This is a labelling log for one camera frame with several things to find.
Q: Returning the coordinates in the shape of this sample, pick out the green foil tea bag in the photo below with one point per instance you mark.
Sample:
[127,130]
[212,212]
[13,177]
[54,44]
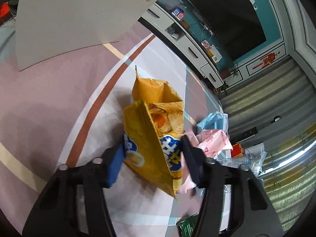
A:
[186,226]

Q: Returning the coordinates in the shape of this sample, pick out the light blue mesh cloth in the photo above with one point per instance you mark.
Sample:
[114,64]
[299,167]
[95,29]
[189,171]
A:
[214,121]

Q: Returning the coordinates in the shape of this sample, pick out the pink printed wrapper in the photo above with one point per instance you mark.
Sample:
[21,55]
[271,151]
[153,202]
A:
[212,143]

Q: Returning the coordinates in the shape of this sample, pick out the red chinese knot decoration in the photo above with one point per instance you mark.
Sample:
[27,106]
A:
[267,60]

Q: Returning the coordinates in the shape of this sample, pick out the red orange carton box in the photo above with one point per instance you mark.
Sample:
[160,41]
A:
[237,150]

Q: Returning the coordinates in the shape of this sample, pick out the white tv cabinet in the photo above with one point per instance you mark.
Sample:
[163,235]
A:
[171,29]

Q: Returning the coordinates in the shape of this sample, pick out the potted plant by cabinet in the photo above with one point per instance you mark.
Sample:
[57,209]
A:
[230,71]

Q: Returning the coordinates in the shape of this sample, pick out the yellow chip bag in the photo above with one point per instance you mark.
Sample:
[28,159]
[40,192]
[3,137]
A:
[153,126]

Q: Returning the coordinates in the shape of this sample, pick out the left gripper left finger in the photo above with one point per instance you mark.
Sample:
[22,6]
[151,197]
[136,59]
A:
[55,212]

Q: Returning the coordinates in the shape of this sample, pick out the large black television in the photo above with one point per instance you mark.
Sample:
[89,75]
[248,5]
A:
[234,22]

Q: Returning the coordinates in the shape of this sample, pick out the white storage box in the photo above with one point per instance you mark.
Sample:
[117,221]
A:
[48,28]

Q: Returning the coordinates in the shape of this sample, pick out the clear printed zip bag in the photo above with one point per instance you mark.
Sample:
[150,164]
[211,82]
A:
[253,161]

